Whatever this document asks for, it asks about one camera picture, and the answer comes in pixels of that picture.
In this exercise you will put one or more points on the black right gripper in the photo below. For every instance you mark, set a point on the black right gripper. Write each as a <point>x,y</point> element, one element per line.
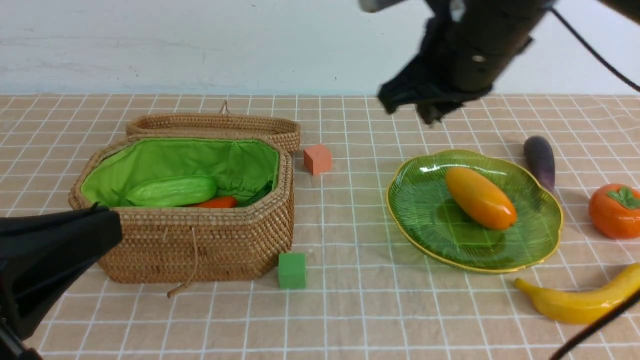
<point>428,80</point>

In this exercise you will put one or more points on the purple toy eggplant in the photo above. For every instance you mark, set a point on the purple toy eggplant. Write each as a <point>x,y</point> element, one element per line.
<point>540,161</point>

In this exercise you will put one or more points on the orange yellow toy mango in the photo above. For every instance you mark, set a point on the orange yellow toy mango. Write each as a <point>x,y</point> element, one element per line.
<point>481,199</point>

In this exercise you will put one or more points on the orange toy persimmon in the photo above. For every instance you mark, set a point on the orange toy persimmon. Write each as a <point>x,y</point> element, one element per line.
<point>614,210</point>

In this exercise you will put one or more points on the orange toy carrot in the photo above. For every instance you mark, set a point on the orange toy carrot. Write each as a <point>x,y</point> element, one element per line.
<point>227,201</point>

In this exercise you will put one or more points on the yellow toy banana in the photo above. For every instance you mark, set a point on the yellow toy banana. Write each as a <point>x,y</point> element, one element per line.
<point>582,308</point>

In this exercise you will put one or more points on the green toy cucumber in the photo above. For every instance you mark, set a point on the green toy cucumber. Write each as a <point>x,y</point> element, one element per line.
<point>172,192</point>

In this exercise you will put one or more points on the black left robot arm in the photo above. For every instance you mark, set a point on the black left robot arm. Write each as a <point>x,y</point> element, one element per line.
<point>41,256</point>

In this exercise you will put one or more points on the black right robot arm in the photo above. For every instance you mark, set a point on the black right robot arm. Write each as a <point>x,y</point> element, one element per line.
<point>466,46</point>

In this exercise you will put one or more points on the green leaf-shaped glass plate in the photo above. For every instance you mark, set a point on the green leaf-shaped glass plate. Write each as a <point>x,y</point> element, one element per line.
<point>422,207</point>

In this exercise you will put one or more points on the orange foam cube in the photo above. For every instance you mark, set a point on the orange foam cube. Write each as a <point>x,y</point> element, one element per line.
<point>317,159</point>

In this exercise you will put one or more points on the woven wicker basket lid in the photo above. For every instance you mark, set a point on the woven wicker basket lid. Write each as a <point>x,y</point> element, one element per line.
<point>280,131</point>

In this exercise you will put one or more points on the woven wicker basket green lining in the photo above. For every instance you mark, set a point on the woven wicker basket green lining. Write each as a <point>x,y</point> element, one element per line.
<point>190,244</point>

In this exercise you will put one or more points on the beige checkered tablecloth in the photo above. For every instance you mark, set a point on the beige checkered tablecloth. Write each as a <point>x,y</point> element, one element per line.
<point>370,295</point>

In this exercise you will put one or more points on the green foam cube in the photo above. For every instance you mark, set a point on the green foam cube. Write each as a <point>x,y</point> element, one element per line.
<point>292,270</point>

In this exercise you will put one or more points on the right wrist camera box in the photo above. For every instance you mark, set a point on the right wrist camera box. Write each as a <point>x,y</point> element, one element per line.
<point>374,6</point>

